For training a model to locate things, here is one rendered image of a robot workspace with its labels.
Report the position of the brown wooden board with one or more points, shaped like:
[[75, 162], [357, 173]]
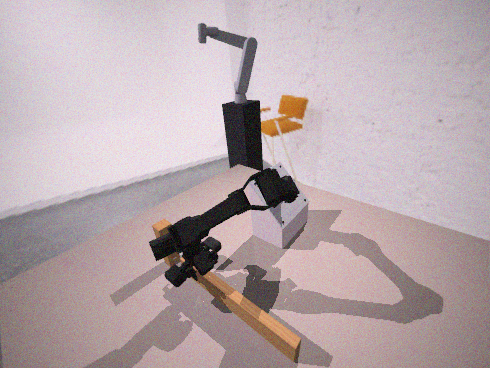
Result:
[[273, 331]]

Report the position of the wooden post with slot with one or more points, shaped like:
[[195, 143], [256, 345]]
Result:
[[160, 229]]

